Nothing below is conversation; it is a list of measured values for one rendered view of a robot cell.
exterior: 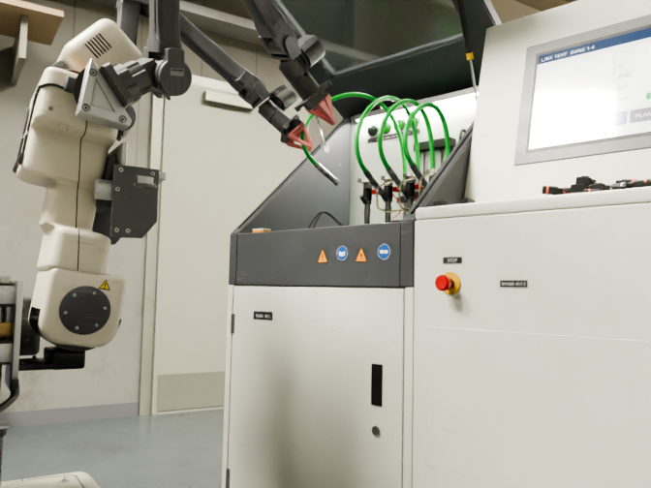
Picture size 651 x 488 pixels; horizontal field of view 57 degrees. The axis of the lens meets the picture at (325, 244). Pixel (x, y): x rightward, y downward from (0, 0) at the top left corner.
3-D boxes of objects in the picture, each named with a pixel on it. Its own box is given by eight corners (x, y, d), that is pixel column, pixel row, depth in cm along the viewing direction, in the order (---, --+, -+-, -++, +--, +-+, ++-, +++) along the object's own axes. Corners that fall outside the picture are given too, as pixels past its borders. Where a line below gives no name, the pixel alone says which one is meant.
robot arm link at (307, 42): (261, 39, 150) (283, 40, 144) (292, 15, 154) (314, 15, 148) (280, 79, 157) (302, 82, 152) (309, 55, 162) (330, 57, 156)
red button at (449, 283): (430, 294, 133) (430, 271, 134) (440, 294, 136) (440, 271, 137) (450, 294, 130) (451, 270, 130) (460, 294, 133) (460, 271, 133)
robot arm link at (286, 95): (241, 96, 190) (251, 85, 182) (266, 77, 195) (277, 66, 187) (265, 126, 192) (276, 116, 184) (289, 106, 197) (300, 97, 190)
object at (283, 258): (235, 285, 186) (237, 233, 187) (246, 285, 189) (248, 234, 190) (399, 287, 144) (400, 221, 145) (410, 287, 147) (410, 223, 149)
